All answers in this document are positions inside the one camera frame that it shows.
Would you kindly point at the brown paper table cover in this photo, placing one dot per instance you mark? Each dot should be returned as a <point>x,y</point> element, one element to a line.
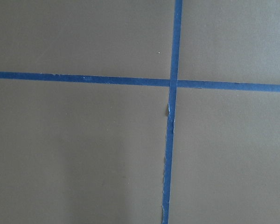
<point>139,111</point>

